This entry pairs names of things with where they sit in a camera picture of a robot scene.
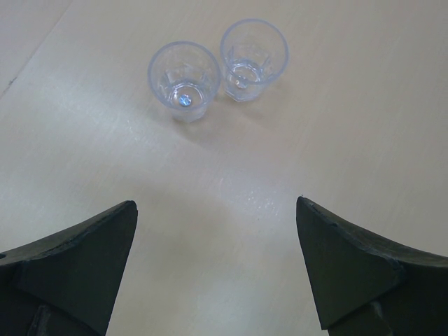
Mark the clear glass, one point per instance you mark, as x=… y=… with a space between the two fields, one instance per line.
x=254 y=53
x=184 y=77

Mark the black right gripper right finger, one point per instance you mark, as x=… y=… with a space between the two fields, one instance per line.
x=365 y=284

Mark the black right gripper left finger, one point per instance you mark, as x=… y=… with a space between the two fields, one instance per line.
x=67 y=283

